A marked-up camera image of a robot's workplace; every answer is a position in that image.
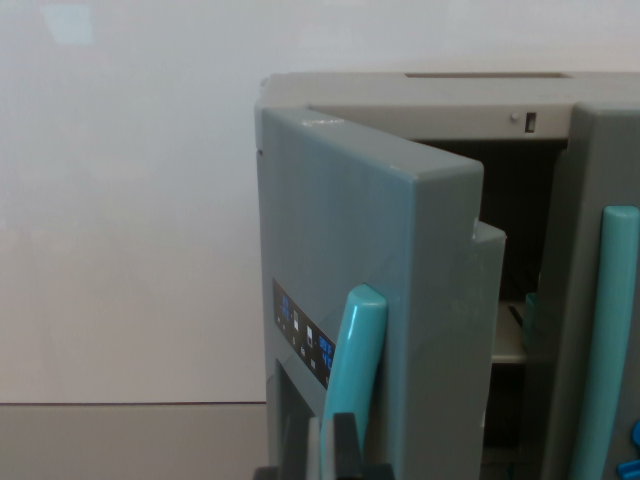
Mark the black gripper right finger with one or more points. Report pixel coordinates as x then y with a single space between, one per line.
346 445

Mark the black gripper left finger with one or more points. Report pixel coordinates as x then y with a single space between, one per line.
314 450

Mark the beige fridge shelf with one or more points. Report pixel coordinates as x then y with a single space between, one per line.
507 345

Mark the teal item inside fridge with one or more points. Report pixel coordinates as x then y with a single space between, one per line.
530 320

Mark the blue plastic fridge part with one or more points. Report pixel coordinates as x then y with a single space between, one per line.
636 432
630 471

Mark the grey toy fridge cabinet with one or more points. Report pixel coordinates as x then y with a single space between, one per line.
450 120

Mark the grey fridge door without display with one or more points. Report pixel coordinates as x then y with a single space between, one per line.
595 160

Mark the black temperature display panel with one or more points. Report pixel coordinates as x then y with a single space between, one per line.
300 325

